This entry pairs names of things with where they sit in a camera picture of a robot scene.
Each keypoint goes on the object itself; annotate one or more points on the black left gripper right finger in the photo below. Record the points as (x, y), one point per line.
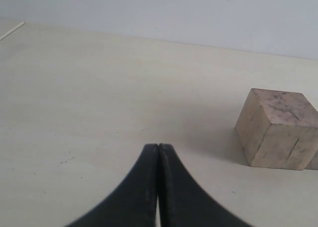
(182, 201)

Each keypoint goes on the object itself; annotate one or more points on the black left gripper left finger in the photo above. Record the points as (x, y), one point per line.
(133, 202)

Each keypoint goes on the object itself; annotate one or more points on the second largest wooden cube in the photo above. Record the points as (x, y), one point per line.
(313, 164)

